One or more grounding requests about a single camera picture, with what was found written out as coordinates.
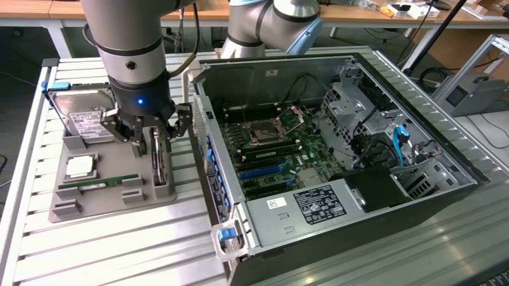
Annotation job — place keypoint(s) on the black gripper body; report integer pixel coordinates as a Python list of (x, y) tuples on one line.
[(140, 95)]

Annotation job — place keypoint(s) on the graphics card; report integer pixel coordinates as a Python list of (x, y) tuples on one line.
[(160, 161)]

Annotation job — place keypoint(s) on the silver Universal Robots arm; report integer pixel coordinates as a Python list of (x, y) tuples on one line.
[(128, 44)]

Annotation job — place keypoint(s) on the silver hard disk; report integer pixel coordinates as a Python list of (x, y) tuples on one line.
[(80, 119)]

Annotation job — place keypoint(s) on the grey parts rack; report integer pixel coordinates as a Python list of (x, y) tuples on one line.
[(116, 169)]

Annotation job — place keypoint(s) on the silver CPU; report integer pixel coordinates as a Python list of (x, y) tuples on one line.
[(80, 165)]

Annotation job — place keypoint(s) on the green loose RAM stick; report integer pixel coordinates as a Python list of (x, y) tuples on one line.
[(112, 180)]

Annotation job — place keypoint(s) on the CPU socket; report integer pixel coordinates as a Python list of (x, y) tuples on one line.
[(263, 131)]

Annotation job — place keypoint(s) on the blue disk caddy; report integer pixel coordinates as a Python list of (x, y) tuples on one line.
[(60, 86)]

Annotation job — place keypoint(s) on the installed RAM stick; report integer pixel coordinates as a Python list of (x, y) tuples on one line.
[(267, 153)]

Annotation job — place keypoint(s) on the blue expansion slot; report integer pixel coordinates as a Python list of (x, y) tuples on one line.
[(259, 172)]

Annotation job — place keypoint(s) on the metal socket cover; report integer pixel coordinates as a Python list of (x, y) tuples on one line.
[(292, 119)]

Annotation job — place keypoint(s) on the green Dell motherboard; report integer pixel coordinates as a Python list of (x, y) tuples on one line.
[(324, 156)]

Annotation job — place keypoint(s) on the blue case latch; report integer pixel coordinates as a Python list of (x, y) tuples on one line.
[(226, 233)]

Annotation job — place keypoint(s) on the metal disk bay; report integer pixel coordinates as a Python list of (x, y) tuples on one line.
[(343, 104)]

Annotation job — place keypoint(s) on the grey power supply unit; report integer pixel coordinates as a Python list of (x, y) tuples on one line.
[(279, 220)]

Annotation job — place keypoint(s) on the black plastic shroud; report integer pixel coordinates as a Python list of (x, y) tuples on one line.
[(373, 187)]

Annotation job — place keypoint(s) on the black open PC case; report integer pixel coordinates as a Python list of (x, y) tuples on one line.
[(359, 238)]

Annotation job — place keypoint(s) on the white cardboard box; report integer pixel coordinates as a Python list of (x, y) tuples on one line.
[(422, 12)]

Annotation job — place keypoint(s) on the black stand pole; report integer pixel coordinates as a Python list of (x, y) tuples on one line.
[(439, 32)]

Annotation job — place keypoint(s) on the grey computer tower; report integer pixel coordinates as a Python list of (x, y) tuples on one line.
[(474, 95)]

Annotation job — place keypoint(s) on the black keyboard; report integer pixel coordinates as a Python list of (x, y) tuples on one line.
[(498, 281)]

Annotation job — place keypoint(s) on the aluminium profile frame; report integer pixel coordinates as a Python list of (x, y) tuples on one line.
[(483, 52)]

